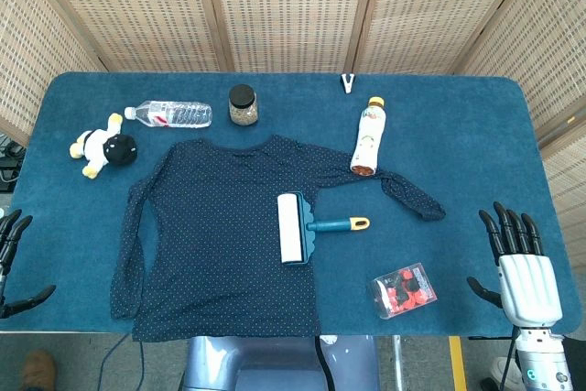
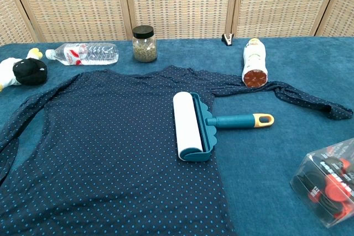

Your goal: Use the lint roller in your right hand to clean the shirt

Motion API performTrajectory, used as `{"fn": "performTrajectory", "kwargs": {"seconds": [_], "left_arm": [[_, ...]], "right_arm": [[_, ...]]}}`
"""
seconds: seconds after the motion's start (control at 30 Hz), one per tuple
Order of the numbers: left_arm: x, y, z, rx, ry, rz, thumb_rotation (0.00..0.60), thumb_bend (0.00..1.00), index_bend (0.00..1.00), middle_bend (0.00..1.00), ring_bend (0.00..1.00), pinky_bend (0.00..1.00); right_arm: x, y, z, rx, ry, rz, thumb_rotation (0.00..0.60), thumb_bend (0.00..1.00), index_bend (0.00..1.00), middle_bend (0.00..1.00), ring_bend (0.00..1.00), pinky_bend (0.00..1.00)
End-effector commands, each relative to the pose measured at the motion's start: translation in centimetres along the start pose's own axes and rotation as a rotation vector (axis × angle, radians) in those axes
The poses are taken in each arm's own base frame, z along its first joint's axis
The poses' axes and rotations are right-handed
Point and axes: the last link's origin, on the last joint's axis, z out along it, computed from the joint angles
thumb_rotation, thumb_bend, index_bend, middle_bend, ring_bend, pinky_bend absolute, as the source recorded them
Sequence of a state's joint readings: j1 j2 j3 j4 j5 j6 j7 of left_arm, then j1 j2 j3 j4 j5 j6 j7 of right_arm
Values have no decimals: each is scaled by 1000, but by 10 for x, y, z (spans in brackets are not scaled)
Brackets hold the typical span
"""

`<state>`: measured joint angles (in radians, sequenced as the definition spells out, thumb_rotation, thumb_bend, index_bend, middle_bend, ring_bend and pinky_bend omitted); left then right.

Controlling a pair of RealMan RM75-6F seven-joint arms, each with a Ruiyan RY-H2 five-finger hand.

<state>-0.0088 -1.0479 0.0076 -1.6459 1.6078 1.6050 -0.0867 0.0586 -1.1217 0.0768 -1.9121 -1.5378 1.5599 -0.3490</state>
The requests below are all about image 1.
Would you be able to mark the blue table cover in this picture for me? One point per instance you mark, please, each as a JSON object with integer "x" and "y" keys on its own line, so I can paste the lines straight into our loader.
{"x": 458, "y": 134}

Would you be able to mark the bamboo folding screen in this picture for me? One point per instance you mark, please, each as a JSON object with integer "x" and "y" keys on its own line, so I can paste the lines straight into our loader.
{"x": 293, "y": 11}

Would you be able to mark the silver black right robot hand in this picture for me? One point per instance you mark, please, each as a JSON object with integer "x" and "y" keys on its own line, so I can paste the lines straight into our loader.
{"x": 528, "y": 285}

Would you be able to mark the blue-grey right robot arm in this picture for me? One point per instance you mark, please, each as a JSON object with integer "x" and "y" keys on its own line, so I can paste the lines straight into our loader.
{"x": 545, "y": 359}

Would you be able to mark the white black plush toy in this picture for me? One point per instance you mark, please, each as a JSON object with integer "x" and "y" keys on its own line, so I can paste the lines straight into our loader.
{"x": 98, "y": 144}

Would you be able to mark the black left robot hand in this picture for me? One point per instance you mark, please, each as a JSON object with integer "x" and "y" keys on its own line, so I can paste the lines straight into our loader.
{"x": 8, "y": 235}

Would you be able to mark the white drink bottle yellow cap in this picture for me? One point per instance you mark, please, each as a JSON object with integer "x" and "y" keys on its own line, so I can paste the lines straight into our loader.
{"x": 368, "y": 139}

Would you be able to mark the metal table leg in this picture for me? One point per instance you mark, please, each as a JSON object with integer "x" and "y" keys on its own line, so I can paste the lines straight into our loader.
{"x": 398, "y": 363}

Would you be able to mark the navy polka dot shirt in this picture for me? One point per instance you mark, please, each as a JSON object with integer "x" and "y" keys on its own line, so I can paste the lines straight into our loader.
{"x": 206, "y": 226}

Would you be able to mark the clear box red black pieces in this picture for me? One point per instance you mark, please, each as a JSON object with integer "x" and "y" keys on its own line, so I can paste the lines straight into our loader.
{"x": 405, "y": 290}

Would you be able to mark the blue-grey robot torso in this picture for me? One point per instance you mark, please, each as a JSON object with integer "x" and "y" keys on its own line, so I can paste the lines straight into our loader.
{"x": 256, "y": 363}

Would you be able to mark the clear plastic water bottle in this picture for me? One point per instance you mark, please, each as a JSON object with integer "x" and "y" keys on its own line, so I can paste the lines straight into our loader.
{"x": 183, "y": 114}

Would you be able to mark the brown shoe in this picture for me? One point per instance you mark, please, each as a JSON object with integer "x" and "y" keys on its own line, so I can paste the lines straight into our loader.
{"x": 39, "y": 370}

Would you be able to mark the teal lint roller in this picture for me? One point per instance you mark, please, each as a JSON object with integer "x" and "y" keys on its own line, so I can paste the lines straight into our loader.
{"x": 289, "y": 226}

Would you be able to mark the small white clip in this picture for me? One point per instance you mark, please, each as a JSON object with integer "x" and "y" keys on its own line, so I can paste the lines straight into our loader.
{"x": 347, "y": 83}

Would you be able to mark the glass jar black lid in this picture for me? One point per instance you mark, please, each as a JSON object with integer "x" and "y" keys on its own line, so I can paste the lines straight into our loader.
{"x": 243, "y": 109}

